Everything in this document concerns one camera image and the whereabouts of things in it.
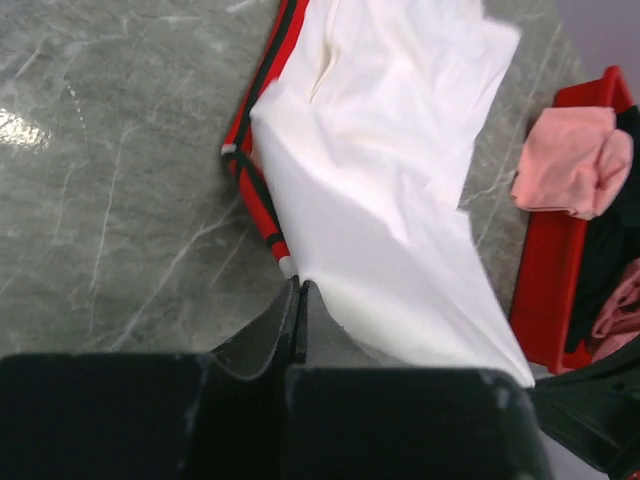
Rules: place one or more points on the white t shirt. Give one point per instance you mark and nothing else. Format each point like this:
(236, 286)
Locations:
(351, 150)

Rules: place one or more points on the red plastic bin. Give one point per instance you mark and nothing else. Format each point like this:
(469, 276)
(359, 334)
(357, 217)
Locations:
(552, 253)

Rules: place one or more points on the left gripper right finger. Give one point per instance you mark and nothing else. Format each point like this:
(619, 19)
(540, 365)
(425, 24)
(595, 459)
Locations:
(375, 422)

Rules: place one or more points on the black t shirt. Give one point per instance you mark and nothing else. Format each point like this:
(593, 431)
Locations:
(611, 244)

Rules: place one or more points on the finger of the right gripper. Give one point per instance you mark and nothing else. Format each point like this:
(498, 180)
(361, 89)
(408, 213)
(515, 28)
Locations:
(594, 411)

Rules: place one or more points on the light pink t shirt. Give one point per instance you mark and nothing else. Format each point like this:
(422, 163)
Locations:
(575, 160)

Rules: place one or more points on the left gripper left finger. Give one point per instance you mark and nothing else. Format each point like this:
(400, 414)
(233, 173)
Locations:
(211, 415)

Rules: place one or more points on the dusty pink t shirt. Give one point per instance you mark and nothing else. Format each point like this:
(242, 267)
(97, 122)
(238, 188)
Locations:
(618, 321)

